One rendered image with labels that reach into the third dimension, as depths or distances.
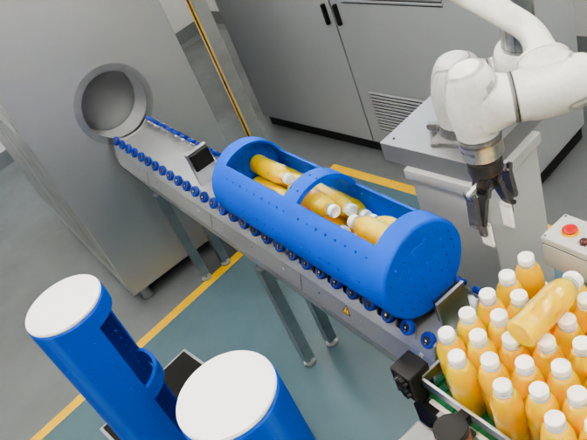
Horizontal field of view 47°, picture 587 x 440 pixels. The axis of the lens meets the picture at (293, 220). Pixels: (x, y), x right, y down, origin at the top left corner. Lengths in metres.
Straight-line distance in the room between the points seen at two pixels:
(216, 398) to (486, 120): 0.96
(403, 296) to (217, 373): 0.53
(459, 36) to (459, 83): 1.99
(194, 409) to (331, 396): 1.28
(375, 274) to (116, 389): 1.15
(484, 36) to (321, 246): 1.66
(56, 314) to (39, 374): 1.64
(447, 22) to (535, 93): 1.99
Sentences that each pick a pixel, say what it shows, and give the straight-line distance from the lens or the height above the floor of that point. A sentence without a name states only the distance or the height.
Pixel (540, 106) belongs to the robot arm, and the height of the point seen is 1.58.
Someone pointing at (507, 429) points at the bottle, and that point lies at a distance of 1.56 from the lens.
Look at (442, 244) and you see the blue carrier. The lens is 1.77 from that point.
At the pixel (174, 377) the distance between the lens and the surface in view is 3.21.
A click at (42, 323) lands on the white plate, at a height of 1.04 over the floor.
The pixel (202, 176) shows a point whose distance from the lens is 2.76.
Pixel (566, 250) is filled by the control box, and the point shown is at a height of 1.09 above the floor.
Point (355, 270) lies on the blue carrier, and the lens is 1.74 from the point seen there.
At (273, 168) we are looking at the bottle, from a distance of 2.25.
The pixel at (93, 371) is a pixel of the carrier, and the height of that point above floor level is 0.83.
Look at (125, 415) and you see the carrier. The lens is 2.58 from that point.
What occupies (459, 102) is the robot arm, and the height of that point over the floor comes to 1.62.
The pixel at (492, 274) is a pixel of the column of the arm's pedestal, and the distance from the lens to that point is 2.40.
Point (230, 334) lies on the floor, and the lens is 3.45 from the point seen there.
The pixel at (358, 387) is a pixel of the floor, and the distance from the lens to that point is 2.98.
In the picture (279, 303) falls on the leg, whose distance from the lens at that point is 2.82.
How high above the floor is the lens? 2.31
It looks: 36 degrees down
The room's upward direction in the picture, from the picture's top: 24 degrees counter-clockwise
